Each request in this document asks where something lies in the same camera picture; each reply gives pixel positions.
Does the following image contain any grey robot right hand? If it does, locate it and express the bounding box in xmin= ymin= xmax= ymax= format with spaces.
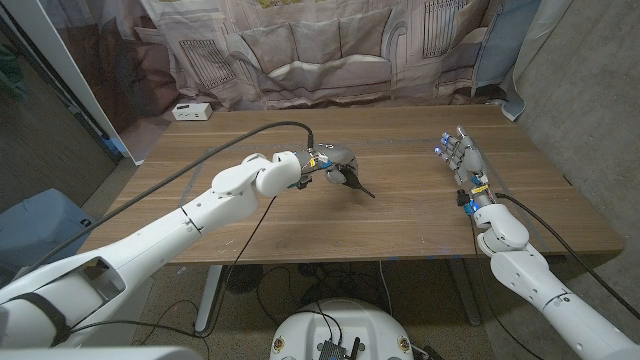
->
xmin=433 ymin=124 xmax=485 ymax=189

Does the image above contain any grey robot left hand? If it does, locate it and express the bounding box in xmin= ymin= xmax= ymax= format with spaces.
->
xmin=298 ymin=143 xmax=360 ymax=186

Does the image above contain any black rubber air blower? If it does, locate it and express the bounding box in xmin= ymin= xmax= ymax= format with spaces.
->
xmin=341 ymin=167 xmax=376 ymax=200

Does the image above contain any printed living room backdrop cloth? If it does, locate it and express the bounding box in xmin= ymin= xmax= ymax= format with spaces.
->
xmin=37 ymin=0 xmax=576 ymax=166

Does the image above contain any grey table leg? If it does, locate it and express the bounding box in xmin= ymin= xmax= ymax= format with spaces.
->
xmin=447 ymin=258 xmax=482 ymax=327

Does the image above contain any small white box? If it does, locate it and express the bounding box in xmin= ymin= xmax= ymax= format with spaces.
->
xmin=171 ymin=102 xmax=214 ymax=122

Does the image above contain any round black fan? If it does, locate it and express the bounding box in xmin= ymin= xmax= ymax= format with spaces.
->
xmin=223 ymin=263 xmax=265 ymax=295

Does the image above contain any white robot torso base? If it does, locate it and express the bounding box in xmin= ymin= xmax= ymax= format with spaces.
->
xmin=269 ymin=298 xmax=415 ymax=360

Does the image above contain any white table leg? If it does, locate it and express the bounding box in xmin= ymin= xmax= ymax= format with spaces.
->
xmin=194 ymin=264 xmax=224 ymax=334

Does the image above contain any white partition panel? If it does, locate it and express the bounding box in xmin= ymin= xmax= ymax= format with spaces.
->
xmin=0 ymin=0 xmax=146 ymax=166

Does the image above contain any white robot torso edge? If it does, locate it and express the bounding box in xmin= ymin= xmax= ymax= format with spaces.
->
xmin=0 ymin=346 xmax=204 ymax=360

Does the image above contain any blue grey plastic bin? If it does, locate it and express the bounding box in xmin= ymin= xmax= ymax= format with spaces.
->
xmin=0 ymin=187 xmax=97 ymax=286

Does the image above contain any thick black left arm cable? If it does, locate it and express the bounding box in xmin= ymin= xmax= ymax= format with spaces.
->
xmin=19 ymin=120 xmax=316 ymax=279

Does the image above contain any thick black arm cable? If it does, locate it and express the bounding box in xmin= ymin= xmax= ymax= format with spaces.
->
xmin=19 ymin=120 xmax=316 ymax=279
xmin=494 ymin=192 xmax=640 ymax=321

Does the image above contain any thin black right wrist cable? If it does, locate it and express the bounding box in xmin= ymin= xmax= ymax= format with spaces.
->
xmin=464 ymin=214 xmax=546 ymax=360

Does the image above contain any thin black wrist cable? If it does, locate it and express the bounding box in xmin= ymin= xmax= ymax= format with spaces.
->
xmin=464 ymin=214 xmax=546 ymax=360
xmin=69 ymin=194 xmax=279 ymax=340

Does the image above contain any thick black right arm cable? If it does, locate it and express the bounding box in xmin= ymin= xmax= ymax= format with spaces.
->
xmin=494 ymin=192 xmax=640 ymax=321

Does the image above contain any black cable bundle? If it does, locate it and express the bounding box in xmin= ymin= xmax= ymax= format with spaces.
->
xmin=299 ymin=262 xmax=396 ymax=311

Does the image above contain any thin black left wrist cable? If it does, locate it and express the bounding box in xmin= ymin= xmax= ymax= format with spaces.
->
xmin=69 ymin=194 xmax=279 ymax=340

